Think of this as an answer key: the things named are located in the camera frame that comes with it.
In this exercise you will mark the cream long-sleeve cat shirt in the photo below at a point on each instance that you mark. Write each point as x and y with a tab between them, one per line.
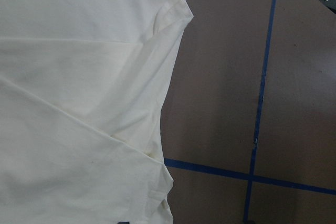
83	83

